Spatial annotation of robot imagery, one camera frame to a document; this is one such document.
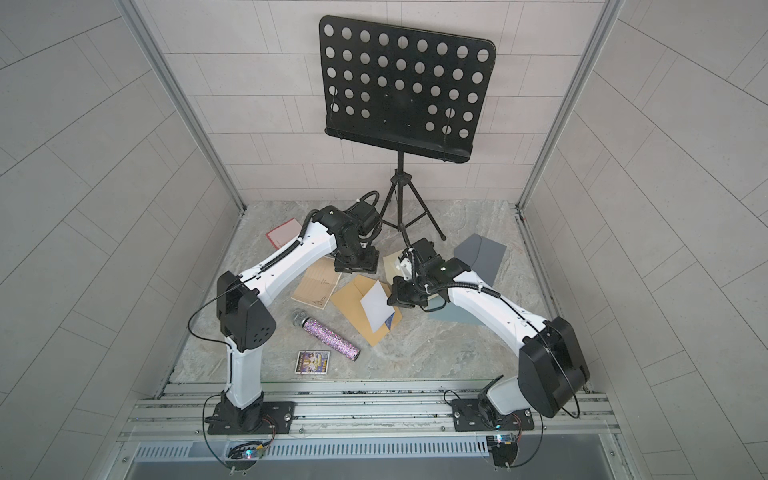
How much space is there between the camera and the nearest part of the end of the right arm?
1.91ft

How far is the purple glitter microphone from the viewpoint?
81cm

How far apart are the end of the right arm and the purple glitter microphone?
23cm

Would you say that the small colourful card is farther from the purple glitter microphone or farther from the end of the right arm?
the end of the right arm

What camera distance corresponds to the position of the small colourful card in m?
0.79
